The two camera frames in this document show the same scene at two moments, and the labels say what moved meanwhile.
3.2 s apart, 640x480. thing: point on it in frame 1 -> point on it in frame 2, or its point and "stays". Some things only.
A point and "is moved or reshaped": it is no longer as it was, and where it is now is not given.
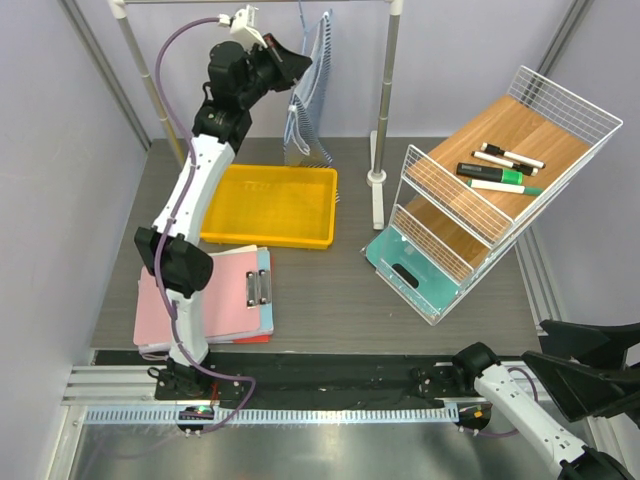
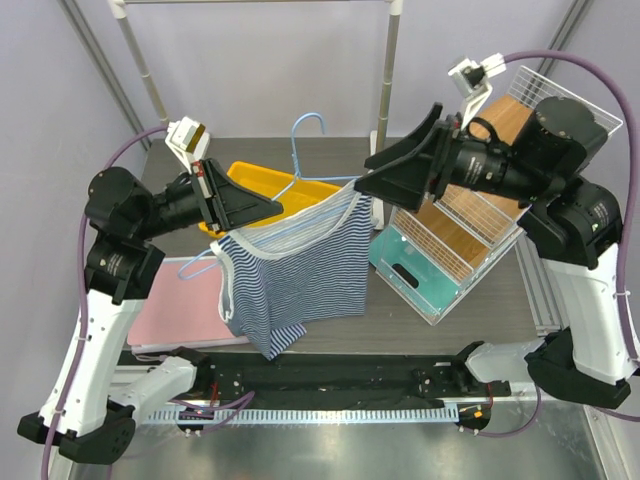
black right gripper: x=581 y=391 -> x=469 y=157
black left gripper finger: x=291 y=65 -> x=236 y=201
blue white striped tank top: x=304 y=140 -> x=308 y=262
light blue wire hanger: x=303 y=25 is moved or reshaped
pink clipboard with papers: x=237 y=304 stays
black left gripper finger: x=274 y=44 -> x=233 y=208
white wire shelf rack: x=465 y=189 stays
